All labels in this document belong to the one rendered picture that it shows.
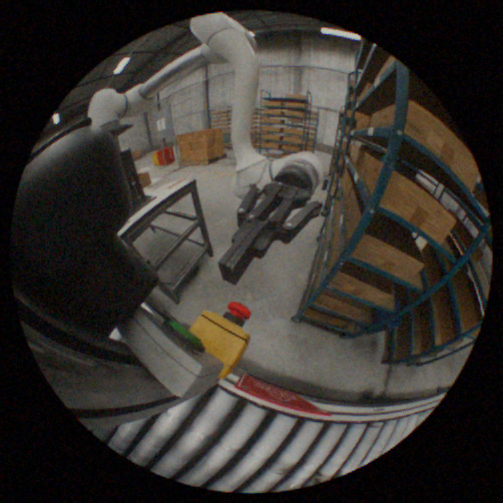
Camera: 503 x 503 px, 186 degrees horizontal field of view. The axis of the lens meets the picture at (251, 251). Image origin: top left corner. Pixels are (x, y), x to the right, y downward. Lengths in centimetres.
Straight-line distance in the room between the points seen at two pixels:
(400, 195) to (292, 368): 105
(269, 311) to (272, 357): 34
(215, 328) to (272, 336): 90
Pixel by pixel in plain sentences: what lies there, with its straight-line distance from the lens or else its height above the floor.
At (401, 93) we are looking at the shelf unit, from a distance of 41.
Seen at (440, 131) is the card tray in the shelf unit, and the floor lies 121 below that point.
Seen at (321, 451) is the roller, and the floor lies 75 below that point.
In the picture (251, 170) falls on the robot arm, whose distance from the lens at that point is 42.
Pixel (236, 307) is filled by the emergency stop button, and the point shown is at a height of 86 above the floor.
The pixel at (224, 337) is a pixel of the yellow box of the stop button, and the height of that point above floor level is 88.
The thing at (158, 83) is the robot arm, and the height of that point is 136.
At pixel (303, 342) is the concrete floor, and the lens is 112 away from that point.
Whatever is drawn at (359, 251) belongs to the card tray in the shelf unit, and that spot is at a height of 77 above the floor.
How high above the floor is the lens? 106
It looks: 49 degrees down
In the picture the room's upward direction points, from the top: straight up
